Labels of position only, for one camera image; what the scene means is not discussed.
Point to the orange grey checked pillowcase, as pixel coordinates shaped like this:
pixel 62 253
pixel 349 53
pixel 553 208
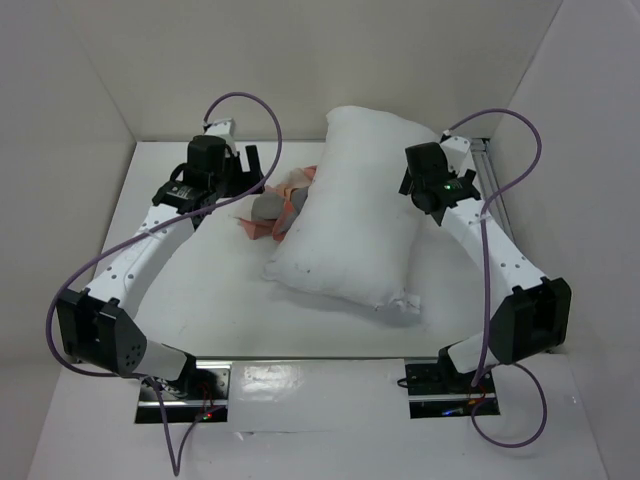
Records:
pixel 273 212

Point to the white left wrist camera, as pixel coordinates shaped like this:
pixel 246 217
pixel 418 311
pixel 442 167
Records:
pixel 222 128

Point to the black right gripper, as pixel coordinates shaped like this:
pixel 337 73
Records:
pixel 408 179

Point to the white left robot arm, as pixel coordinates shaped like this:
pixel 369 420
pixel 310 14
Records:
pixel 97 323

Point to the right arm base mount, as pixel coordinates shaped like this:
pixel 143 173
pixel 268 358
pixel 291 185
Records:
pixel 434 393

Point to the white pillow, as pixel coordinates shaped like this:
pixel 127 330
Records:
pixel 353 237

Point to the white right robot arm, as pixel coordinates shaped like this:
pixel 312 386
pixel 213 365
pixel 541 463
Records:
pixel 528 312

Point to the aluminium rail frame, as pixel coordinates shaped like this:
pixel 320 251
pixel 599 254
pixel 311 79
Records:
pixel 480 150

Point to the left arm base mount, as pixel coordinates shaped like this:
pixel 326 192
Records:
pixel 206 399

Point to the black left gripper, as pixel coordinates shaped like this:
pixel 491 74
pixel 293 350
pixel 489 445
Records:
pixel 245 180

